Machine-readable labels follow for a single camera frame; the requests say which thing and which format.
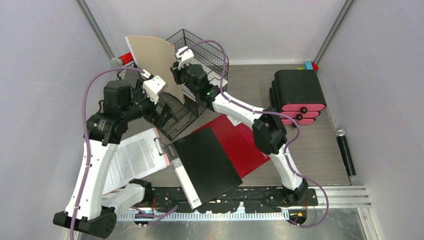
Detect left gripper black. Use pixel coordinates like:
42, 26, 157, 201
122, 78, 173, 128

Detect beige folder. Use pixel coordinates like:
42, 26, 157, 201
125, 35, 185, 104

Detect black clip file folder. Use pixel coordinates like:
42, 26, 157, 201
164, 127, 243, 210

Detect black pink drawer cabinet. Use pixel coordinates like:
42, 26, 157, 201
268, 69, 327, 125

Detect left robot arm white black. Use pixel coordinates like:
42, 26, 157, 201
52, 76, 170, 239

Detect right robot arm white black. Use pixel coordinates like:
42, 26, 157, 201
170, 61, 309, 205

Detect pink clipboard with paper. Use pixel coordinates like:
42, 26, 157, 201
103, 128, 171, 195

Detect red glitter microphone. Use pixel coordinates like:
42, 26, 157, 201
109, 52, 134, 68

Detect red notebook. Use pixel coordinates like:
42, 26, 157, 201
195, 114, 270, 178

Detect colourful toy blocks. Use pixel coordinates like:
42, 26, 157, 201
297, 61, 319, 71

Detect black microphone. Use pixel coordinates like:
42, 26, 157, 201
334, 129, 356, 176

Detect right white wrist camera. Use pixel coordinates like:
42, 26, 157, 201
175, 46, 195, 70

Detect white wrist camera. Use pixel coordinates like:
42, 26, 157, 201
142, 75, 168, 105
175, 46, 195, 70

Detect black wire mesh organizer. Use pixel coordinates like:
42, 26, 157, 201
125, 29, 228, 140

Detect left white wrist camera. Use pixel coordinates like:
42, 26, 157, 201
142, 75, 168, 105

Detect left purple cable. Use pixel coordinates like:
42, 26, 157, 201
68, 66, 152, 240

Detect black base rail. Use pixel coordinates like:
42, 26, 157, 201
135, 186, 319, 214

